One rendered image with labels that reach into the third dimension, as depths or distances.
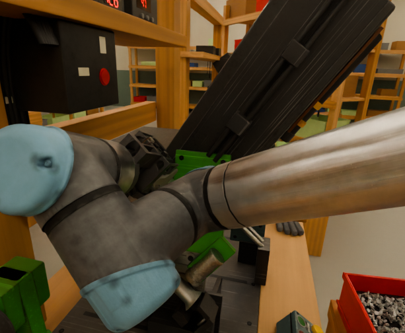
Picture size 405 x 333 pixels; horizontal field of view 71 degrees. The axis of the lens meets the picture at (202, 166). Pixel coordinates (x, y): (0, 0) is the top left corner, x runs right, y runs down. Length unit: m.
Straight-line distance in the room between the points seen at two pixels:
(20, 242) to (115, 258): 0.43
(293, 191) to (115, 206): 0.15
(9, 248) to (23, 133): 0.42
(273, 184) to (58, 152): 0.18
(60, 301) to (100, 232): 0.61
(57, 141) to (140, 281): 0.13
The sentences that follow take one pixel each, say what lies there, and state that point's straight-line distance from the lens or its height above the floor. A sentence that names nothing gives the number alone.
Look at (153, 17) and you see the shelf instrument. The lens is 0.92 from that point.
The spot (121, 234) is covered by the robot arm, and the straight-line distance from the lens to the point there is 0.25.
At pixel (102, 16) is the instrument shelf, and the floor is 1.52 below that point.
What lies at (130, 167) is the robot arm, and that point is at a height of 1.32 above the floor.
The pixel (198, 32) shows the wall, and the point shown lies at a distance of 9.80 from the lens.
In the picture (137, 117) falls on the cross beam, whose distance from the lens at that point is 1.21.
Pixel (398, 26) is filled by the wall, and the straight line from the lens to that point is 10.03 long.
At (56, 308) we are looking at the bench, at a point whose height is 0.88.
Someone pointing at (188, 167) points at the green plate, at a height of 1.24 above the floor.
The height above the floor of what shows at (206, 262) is 1.08.
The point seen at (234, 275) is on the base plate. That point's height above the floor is 0.90.
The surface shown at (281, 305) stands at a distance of 0.78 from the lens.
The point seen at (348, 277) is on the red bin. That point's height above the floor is 0.92.
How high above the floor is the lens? 1.44
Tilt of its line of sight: 19 degrees down
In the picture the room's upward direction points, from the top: 2 degrees clockwise
